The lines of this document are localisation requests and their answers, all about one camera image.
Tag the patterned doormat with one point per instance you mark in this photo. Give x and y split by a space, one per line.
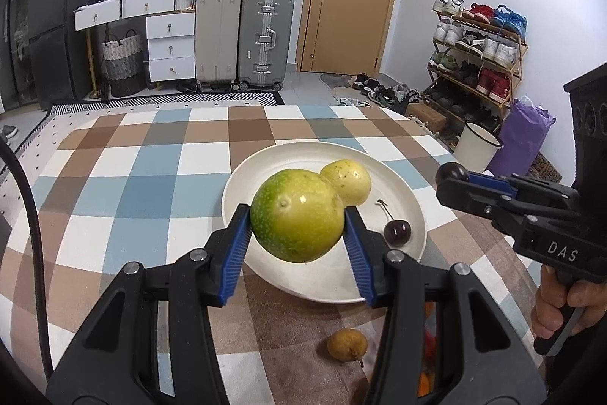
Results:
545 167

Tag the checkered tablecloth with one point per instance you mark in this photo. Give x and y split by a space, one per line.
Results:
142 196

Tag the dark grey fridge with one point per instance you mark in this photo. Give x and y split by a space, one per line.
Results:
61 6

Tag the grey slipper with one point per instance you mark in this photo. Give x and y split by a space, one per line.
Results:
9 130

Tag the silver suitcase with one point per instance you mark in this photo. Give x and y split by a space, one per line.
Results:
265 35

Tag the woven laundry basket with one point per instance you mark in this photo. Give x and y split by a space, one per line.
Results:
122 63

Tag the grey floor mat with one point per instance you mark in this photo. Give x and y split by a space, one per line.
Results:
336 81

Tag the brown longan fruit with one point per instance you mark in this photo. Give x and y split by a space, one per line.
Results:
346 344

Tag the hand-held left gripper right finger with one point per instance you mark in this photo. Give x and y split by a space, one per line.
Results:
358 258

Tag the person's right hand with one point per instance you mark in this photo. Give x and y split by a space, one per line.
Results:
550 296

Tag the pile of dark shoes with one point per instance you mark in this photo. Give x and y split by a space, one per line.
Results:
384 92

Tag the white desk with drawers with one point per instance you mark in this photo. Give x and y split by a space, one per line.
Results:
170 49

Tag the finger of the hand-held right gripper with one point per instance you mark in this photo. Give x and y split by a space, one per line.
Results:
493 183
474 201

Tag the white round plate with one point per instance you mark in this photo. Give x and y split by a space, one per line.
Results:
284 158

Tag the wooden shoe rack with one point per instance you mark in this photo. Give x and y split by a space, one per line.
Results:
521 54

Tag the beige suitcase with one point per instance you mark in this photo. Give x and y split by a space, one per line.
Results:
218 39

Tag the green passion fruit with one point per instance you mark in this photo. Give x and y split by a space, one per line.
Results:
296 215

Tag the purple bag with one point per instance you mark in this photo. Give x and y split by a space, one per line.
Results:
519 139

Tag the yellow passion fruit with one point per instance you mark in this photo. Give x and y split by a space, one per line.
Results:
348 179

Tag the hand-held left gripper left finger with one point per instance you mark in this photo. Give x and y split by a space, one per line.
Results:
237 253

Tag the white ribbed appliance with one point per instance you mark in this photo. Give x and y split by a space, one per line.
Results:
184 0

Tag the black and white rug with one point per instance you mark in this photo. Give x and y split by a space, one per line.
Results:
166 100

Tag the dark glass cabinet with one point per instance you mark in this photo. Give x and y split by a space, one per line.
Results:
14 30

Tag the dark red cherry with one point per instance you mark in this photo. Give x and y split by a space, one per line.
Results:
397 233
450 171

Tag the white bucket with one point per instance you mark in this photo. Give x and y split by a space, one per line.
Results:
476 149

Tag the brown cardboard box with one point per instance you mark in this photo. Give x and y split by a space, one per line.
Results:
427 116

